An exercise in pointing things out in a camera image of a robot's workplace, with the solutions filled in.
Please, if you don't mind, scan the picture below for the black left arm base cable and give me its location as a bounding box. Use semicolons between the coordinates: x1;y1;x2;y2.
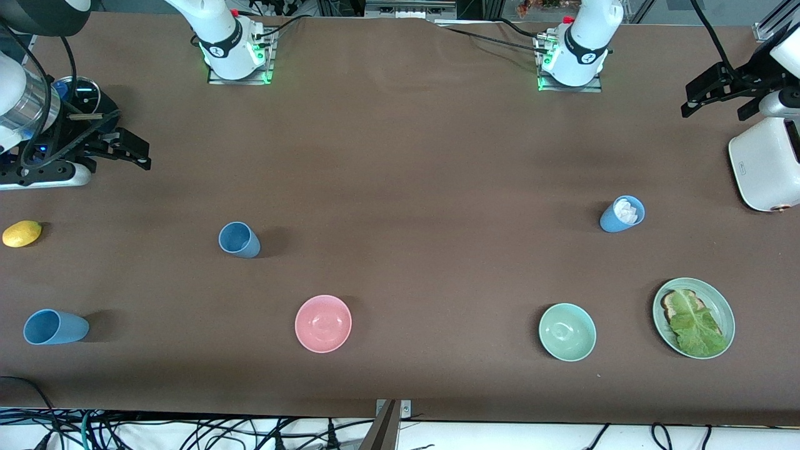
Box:
434;19;548;54

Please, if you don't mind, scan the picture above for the green lettuce leaf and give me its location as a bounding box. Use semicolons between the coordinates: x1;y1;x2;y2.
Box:
669;289;730;358

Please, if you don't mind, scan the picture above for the yellow lemon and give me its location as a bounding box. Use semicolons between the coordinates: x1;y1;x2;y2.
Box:
2;220;43;248

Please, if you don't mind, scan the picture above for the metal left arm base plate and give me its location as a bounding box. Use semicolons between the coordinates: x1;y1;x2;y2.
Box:
534;34;604;93

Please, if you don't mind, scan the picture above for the mint green bowl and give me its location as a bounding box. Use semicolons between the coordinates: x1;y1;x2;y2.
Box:
538;302;598;363

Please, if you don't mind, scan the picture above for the black right arm base cable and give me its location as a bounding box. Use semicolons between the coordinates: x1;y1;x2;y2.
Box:
250;14;307;41

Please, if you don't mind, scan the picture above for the toasted bread slice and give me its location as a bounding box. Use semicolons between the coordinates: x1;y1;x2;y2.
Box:
661;289;710;326

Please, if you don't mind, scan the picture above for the pink bowl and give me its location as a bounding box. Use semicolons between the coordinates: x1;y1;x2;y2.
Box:
294;294;353;354

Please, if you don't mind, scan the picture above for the glass lid with blue knob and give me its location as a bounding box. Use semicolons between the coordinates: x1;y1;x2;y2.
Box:
53;75;101;121

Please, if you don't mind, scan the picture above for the grey metal frame box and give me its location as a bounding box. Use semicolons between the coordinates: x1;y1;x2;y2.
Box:
364;0;458;19

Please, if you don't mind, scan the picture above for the dark camera pole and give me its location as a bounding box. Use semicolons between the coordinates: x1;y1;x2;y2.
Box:
358;400;401;450

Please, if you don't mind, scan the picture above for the white toaster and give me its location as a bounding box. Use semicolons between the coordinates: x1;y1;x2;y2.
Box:
728;116;800;213

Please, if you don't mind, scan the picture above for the black arm base cable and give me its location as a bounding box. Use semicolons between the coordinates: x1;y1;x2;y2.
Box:
250;14;307;41
434;19;548;54

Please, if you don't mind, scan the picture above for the white paper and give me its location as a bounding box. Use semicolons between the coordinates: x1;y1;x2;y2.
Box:
612;197;641;226

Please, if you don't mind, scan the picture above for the aluminium frame rail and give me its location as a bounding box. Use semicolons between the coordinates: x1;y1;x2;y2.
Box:
753;0;800;43

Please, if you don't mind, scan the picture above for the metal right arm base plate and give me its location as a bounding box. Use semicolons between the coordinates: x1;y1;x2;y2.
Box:
207;28;276;85

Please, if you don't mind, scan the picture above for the blue cup with paper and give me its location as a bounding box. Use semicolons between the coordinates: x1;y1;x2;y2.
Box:
599;195;646;234

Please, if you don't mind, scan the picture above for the silver metal bracket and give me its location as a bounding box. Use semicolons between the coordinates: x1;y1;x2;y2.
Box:
375;399;413;418

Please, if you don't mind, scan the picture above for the dark blue saucepan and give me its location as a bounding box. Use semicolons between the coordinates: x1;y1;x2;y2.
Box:
53;75;121;143

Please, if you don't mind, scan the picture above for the mint green plate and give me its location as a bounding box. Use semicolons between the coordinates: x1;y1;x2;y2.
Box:
652;277;736;360

